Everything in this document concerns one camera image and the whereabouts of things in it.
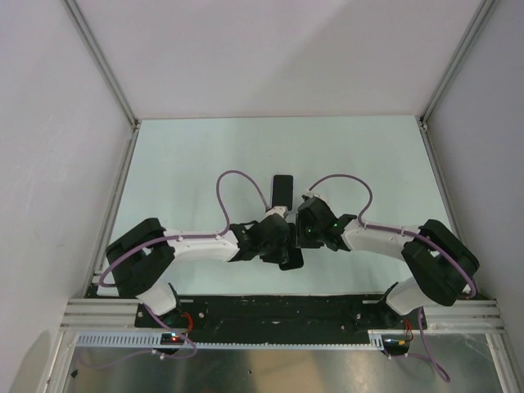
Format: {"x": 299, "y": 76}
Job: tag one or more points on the black phone case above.
{"x": 291, "y": 269}

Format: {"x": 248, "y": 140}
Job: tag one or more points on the left controller board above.
{"x": 174, "y": 337}

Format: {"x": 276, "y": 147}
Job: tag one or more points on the right aluminium frame post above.
{"x": 465, "y": 45}

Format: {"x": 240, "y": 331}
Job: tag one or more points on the left aluminium frame post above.
{"x": 86, "y": 34}

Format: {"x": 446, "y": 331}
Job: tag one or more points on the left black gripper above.
{"x": 280, "y": 255}

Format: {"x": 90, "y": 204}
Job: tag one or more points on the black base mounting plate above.
{"x": 286, "y": 320}

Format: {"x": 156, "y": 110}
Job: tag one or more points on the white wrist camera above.
{"x": 308, "y": 194}
{"x": 281, "y": 211}

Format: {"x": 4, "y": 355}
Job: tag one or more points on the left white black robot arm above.
{"x": 138, "y": 259}

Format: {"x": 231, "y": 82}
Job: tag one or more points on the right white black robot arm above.
{"x": 440, "y": 264}

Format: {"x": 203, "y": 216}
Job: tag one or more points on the aluminium frame post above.
{"x": 465, "y": 45}
{"x": 86, "y": 34}

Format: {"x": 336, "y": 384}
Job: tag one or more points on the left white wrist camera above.
{"x": 281, "y": 211}

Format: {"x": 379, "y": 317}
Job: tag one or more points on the right controller board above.
{"x": 396, "y": 347}

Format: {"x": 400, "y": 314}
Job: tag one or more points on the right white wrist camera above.
{"x": 308, "y": 194}

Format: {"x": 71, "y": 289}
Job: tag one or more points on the grey slotted cable duct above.
{"x": 152, "y": 340}

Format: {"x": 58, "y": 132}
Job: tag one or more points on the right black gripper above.
{"x": 302, "y": 241}

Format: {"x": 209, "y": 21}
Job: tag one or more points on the controller board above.
{"x": 396, "y": 347}
{"x": 174, "y": 337}

